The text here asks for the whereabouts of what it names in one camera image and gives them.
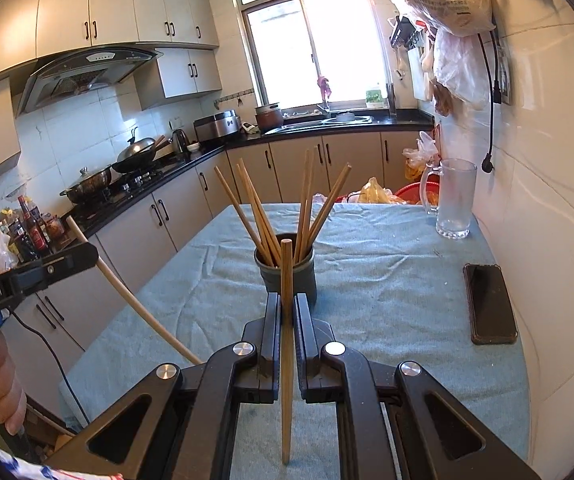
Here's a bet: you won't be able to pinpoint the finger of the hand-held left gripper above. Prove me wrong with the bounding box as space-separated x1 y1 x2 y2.
9 242 100 296

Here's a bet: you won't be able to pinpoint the grey-green table cloth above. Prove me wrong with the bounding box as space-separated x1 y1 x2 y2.
59 202 531 480

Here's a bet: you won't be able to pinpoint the brown clay pot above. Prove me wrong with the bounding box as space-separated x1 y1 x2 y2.
254 102 285 134

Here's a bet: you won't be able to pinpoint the red plastic basin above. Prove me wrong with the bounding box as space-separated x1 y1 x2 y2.
393 182 441 206

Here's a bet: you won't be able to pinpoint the steel cooking pot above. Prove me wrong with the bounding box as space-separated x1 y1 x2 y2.
59 165 114 205

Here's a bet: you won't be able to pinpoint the hanging white plastic bag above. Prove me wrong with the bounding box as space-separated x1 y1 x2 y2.
431 29 494 112

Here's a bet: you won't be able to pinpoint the black power cable with plug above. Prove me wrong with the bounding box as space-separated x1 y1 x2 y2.
476 29 499 174

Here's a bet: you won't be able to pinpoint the black electric kettle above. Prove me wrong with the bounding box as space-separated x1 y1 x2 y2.
170 128 191 155

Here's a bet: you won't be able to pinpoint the orange plastic bag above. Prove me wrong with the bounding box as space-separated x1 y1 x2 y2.
356 177 409 205

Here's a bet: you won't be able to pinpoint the person's printed clothing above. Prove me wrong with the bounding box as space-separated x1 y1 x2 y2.
0 434 120 480

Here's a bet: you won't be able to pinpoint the steel kitchen sink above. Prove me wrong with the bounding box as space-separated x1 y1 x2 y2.
276 112 374 132

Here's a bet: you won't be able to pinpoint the group of sauce bottles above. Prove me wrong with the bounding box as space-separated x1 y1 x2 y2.
0 194 66 262

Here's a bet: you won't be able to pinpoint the clear plastic bag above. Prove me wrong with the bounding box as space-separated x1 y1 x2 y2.
401 131 441 181

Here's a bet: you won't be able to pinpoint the dark grey utensil holder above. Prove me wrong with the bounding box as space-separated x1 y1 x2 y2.
253 232 317 310

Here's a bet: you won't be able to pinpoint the black smartphone in case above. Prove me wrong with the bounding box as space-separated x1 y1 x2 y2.
462 262 519 346

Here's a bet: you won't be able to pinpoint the long wooden chopstick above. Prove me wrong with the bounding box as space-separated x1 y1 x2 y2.
280 239 295 465
65 216 203 366

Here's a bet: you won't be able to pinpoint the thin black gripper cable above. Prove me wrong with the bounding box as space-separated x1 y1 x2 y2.
11 311 91 427

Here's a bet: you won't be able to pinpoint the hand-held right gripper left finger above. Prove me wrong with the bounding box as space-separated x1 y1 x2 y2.
44 292 284 480

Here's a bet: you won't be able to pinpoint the clear glass mug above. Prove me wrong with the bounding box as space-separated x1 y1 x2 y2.
419 158 478 240

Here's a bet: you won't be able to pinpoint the faucet with pink cloth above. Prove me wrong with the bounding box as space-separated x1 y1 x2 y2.
316 75 334 114

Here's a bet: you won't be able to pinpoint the wall knife rack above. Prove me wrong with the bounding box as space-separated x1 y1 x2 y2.
388 14 428 49

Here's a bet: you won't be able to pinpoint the beige upper kitchen cabinets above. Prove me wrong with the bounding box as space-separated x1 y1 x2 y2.
0 0 224 112

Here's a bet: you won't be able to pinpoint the glass range hood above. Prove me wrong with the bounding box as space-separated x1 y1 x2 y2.
16 47 165 114

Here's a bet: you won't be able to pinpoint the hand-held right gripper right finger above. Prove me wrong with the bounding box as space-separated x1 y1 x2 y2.
292 293 543 480

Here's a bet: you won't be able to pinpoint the black wok with lid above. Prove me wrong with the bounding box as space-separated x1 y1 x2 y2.
111 126 169 174

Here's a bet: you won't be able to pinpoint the set of wooden chopsticks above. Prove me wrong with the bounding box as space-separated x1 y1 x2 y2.
213 146 353 267

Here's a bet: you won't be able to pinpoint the black gas stove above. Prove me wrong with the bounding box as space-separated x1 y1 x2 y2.
71 166 169 217

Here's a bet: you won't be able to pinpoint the white cutting board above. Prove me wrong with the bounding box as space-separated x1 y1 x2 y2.
407 45 436 102

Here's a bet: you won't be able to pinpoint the kitchen window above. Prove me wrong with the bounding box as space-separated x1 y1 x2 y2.
229 0 394 112

